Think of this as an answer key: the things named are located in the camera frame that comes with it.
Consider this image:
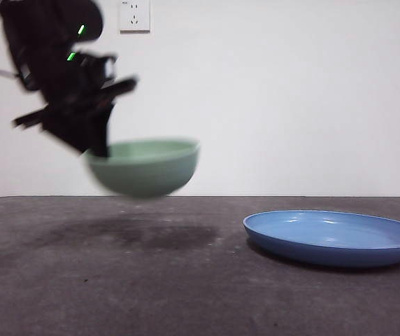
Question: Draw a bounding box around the green ribbed bowl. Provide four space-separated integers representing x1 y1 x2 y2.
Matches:
85 136 201 200

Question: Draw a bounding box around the blue shallow plate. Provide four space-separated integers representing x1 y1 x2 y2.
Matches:
243 209 400 269

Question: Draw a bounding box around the white wall socket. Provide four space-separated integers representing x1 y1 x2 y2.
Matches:
119 0 152 35

